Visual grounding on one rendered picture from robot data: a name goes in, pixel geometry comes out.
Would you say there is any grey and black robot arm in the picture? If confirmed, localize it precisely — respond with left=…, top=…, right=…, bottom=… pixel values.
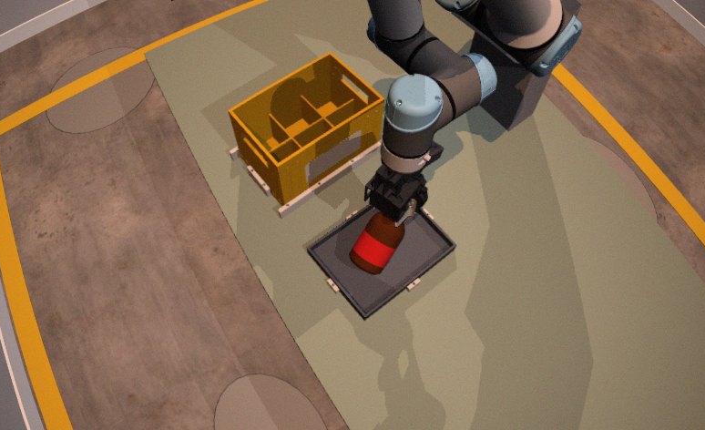
left=366, top=0, right=582, bottom=173

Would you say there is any orange divided crate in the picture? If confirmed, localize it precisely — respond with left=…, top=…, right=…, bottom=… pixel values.
left=229, top=60, right=381, bottom=206

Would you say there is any brown bottle with red label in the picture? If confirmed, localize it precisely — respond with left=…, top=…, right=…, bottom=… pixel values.
left=349, top=211, right=405, bottom=275

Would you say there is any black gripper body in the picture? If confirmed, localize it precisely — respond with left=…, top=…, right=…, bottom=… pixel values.
left=364, top=157, right=426, bottom=222

